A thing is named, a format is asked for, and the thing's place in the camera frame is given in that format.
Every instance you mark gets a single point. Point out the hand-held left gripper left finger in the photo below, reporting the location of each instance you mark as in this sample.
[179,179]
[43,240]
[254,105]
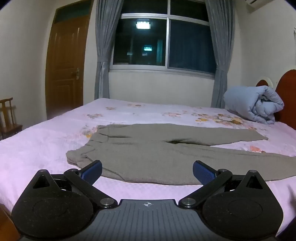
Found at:
[93,172]

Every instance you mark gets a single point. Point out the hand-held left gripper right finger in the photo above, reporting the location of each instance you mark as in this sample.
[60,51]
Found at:
[202,172]

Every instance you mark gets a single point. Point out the grey pants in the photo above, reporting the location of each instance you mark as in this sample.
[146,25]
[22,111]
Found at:
[161,153]

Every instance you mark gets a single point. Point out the pink floral bed sheet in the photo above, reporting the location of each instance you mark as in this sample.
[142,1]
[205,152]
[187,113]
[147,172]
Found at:
[41,148]

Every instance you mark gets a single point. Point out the rolled light blue quilt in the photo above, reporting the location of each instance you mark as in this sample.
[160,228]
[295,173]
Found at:
[254,103]

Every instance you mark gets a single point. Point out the wooden chair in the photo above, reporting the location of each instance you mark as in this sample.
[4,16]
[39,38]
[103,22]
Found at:
[8,121]

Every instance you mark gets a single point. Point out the red wooden headboard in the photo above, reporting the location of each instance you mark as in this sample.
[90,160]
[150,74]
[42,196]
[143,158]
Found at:
[285,97]

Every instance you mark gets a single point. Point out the brown wooden door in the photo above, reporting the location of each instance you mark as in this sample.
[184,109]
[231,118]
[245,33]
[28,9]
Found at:
[66,60]

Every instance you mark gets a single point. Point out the grey curtain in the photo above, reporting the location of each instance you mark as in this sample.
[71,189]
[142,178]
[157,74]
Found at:
[219,55]
[105,51]

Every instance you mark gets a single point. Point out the sliding glass window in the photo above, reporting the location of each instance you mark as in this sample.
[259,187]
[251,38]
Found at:
[165,38]

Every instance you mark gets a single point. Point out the white air conditioner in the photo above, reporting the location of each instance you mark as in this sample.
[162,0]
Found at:
[252,2]

